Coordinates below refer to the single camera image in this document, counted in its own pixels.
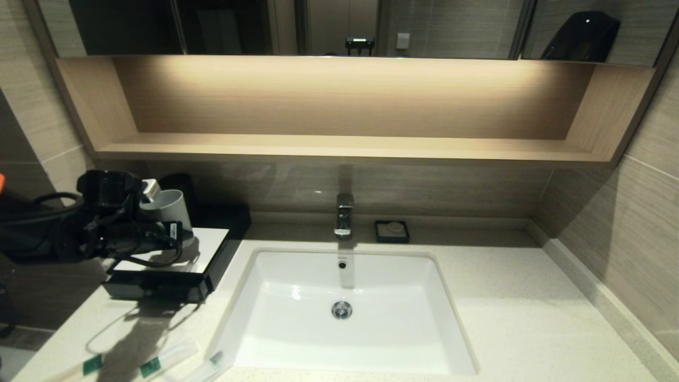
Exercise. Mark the round white soap bar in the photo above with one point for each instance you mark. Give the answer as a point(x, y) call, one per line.
point(395, 228)

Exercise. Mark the black and orange left arm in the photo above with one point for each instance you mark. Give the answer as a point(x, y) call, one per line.
point(32, 233)

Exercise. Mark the wrapped toothbrush with green label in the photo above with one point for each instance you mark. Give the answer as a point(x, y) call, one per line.
point(92, 365)
point(150, 367)

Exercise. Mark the wooden wall shelf niche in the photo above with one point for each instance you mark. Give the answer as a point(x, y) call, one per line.
point(345, 148)

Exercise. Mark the black amenity box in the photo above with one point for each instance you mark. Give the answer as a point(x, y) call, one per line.
point(159, 289)

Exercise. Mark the chrome sink drain stopper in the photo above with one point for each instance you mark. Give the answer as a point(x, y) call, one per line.
point(342, 310)

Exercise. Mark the small item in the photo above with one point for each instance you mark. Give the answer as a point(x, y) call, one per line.
point(215, 359)

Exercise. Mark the wall mirror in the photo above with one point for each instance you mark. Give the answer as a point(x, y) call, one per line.
point(451, 26)

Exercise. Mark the black square soap dish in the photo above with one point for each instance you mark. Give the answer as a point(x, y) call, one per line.
point(381, 234)

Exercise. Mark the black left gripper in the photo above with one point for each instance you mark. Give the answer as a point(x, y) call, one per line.
point(122, 236)

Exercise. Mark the chrome sink faucet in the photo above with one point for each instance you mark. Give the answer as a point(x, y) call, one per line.
point(344, 212)

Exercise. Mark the grey plastic cup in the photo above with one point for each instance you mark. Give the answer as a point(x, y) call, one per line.
point(170, 207)

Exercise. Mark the black glossy wall dispenser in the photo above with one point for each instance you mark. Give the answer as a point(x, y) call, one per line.
point(579, 38)

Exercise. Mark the white ceramic sink basin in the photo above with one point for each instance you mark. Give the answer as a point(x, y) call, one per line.
point(297, 329)

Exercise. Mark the white square plate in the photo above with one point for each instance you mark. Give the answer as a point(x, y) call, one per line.
point(211, 246)

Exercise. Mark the black tumbler cup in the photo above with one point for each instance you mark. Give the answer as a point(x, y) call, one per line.
point(180, 181)

